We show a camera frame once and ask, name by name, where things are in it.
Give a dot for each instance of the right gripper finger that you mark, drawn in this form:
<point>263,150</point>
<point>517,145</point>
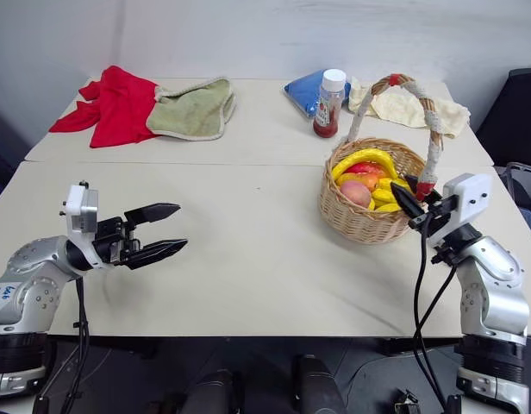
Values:
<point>412,183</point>
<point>407,199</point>

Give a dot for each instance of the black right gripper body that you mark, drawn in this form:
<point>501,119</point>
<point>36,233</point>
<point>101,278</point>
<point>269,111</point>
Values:
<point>438,215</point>

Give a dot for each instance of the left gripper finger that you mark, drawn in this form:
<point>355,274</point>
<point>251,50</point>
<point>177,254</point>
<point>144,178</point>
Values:
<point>162,249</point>
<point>155,211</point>

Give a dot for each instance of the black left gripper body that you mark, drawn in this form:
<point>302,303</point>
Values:
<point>112,241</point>

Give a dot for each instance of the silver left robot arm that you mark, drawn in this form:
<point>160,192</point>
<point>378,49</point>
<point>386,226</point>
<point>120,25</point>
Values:
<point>37,259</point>

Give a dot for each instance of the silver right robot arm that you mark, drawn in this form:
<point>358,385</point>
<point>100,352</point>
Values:
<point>494,280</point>

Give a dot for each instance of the small yellow banana bunch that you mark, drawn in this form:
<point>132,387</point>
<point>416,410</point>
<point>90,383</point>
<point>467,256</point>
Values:
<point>384,196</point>

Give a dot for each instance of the red apple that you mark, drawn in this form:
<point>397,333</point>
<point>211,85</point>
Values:
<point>369,169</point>

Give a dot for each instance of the pink orange peach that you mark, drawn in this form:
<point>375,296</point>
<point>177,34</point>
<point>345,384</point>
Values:
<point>356,194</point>

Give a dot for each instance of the large yellow banana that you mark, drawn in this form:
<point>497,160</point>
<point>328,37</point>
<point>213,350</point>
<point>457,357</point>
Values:
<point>369,155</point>

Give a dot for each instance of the pale yellow cloth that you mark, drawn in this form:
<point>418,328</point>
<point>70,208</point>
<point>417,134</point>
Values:
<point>403,108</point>

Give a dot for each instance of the clear plastic bin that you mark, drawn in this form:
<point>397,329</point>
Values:
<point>524,190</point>

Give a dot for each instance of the green towel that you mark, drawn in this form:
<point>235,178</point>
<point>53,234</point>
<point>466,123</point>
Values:
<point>192,112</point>

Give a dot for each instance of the red cloth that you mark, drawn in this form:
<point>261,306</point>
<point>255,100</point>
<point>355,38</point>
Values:
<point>114,108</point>

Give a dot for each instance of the ketchup bottle with white cap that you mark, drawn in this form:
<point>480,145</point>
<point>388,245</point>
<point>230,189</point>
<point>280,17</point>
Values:
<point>328,108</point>

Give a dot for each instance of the dark chair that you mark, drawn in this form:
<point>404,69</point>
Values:
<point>515,112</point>

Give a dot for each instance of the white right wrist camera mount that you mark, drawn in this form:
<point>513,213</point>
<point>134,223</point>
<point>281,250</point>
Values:
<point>470,196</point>

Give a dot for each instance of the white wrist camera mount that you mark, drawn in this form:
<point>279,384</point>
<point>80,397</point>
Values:
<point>78,207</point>
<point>470,196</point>

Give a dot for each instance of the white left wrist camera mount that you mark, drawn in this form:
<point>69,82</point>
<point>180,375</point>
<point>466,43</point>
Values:
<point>78,207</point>

